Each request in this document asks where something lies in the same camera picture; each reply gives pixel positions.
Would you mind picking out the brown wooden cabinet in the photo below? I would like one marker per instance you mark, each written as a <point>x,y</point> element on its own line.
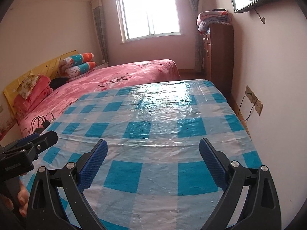
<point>218,51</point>

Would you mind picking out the upper colourful rolled quilt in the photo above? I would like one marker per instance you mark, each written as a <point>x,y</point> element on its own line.
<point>74,60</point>

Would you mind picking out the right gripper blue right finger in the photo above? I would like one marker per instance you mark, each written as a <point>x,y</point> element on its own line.
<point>216,162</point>

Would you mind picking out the floral beige pillow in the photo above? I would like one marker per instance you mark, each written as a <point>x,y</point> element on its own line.
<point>27,85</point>

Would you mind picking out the colourful rolled quilt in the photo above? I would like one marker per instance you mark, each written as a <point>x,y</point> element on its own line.
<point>74,60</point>
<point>78,70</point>

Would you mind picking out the folded quilts on cabinet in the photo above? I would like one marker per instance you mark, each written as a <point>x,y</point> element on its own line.
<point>206,18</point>

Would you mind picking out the pink floral bed cover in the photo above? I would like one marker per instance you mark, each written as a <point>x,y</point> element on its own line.
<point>118,76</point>

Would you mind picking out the wall power socket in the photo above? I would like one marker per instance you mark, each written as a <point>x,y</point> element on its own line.
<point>254,100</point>

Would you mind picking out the blue white checkered tablecloth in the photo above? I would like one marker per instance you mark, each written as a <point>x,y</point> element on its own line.
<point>153,176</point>

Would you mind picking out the black clothing on bed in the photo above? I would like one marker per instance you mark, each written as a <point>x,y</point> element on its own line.
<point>58,82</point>

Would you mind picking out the left checkered curtain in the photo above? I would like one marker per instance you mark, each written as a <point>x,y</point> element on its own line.
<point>100,26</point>

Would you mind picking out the folded pink blanket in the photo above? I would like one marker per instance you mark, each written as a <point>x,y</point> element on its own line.
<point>39,93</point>

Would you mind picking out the lower colourful rolled quilt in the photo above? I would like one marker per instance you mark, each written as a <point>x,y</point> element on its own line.
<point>78,70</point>

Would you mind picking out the bright window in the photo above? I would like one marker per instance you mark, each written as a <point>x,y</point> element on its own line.
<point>142,19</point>

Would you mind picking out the black charger plug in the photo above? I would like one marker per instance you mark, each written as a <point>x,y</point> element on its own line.
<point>45,124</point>

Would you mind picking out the person left hand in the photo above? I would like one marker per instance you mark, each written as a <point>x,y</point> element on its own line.
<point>23,198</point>

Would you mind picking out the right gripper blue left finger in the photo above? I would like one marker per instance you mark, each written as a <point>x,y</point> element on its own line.
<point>89,164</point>

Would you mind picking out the checkered curtain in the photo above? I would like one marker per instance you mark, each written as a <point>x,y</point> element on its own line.
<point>198,62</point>
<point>100,26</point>

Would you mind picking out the right checkered curtain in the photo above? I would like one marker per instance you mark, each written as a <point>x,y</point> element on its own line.
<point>198,62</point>

